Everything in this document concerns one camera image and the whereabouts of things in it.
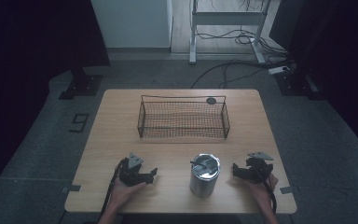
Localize hanging black cables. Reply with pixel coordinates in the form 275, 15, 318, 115
209, 0, 268, 12

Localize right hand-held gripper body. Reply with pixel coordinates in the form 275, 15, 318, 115
245, 151, 275, 183

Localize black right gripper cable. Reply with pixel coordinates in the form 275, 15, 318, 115
251, 166, 278, 215

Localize white desk frame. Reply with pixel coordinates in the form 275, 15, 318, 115
188, 0, 272, 65

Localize black stand base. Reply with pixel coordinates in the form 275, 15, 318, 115
274, 70, 325, 101
58, 66, 103, 101

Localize white cabinet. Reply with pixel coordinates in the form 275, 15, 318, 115
89, 0, 174, 49

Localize dark wire mesh basket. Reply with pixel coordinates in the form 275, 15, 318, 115
136, 94, 232, 140

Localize person's right hand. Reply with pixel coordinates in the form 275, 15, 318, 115
245, 173, 280, 206

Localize long black floor cable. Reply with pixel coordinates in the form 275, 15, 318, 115
190, 59, 295, 91

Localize steel cup with lid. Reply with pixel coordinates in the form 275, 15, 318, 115
188, 152, 222, 200

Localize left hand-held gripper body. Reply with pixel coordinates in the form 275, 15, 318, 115
117, 152, 147, 188

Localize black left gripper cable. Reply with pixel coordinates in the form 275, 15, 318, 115
100, 158, 129, 220

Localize black curtain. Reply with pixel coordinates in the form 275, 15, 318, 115
0, 0, 111, 206
268, 0, 358, 153

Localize person's left hand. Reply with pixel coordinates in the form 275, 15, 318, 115
108, 178, 147, 211

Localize white power strip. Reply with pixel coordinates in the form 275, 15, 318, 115
268, 65, 291, 76

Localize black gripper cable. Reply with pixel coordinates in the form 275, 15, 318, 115
100, 158, 129, 220
251, 166, 278, 215

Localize tangled black floor cables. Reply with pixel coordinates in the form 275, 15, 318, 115
195, 28, 290, 59

